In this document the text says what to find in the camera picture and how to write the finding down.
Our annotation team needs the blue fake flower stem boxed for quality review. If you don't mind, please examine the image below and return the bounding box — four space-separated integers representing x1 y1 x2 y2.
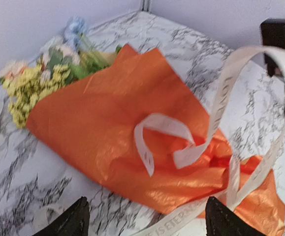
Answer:
63 16 88 51

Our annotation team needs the pink rose fake stem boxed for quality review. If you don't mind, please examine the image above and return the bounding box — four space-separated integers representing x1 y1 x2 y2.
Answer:
0 60 28 82

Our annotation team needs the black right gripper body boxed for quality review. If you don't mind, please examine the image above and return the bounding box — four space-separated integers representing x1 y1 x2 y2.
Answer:
260 19 285 78

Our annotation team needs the green leafy fake stem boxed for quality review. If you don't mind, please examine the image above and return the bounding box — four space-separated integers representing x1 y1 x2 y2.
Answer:
69 45 122 80

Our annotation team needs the aluminium frame post right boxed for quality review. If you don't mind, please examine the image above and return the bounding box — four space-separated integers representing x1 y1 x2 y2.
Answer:
140 0 152 12

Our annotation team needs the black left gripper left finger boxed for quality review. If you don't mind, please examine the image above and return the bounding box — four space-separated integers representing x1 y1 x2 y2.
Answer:
33 197 90 236

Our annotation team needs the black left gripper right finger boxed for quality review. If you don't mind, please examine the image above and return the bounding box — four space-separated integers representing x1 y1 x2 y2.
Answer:
205 197 264 236

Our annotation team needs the yellow daisy fake bunch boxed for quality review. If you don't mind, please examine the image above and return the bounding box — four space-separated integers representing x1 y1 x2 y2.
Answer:
1 64 71 129

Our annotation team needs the cream ribbon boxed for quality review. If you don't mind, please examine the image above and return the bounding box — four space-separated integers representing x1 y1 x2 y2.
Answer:
32 45 285 236

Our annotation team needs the brown orange wrapping paper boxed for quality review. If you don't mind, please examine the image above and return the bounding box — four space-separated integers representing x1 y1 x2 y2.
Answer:
26 43 285 236

